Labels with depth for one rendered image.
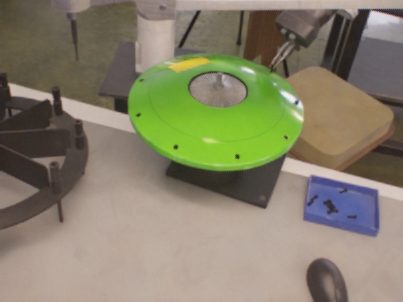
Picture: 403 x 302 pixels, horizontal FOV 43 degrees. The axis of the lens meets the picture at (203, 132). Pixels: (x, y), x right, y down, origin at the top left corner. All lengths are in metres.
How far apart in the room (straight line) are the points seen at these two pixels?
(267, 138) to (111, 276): 0.33
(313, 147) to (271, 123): 0.69
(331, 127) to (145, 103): 0.86
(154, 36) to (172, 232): 0.53
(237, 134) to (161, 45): 0.49
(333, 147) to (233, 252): 0.75
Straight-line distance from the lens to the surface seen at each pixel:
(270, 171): 1.01
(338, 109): 1.71
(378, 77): 2.56
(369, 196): 1.03
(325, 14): 0.99
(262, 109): 0.88
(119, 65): 1.37
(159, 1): 0.64
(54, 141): 0.94
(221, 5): 0.64
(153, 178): 0.98
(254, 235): 0.91
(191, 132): 0.83
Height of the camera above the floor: 1.63
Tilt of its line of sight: 42 degrees down
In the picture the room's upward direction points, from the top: 6 degrees clockwise
